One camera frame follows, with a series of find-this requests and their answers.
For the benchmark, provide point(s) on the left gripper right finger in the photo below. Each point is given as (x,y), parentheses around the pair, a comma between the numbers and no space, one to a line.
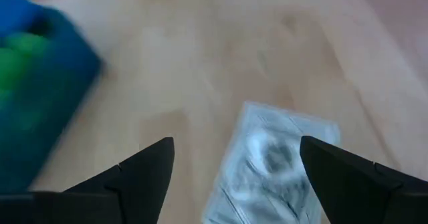
(361,190)

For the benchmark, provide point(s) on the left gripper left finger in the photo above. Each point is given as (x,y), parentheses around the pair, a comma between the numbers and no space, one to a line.
(133,190)

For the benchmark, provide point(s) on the green stepped plastic block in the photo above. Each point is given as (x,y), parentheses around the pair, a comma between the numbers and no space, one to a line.
(15,60)

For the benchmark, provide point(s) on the teal plastic bin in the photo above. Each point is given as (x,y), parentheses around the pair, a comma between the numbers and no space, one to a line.
(50,117)

